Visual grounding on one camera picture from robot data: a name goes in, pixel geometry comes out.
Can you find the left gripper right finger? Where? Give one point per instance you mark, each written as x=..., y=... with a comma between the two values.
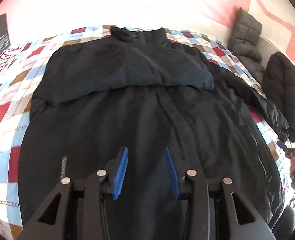
x=216, y=209

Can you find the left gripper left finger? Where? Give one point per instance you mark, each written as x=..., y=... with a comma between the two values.
x=75, y=209

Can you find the checkered plaid bed quilt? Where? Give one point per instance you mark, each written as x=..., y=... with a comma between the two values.
x=25, y=73

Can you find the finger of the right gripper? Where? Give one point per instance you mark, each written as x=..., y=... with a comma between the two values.
x=284, y=148

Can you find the black puffer jacket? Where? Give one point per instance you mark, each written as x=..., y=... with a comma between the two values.
x=279, y=87

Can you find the grey quilted down jacket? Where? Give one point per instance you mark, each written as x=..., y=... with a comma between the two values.
x=243, y=44

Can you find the large black coat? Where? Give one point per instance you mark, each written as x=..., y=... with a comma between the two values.
x=141, y=91

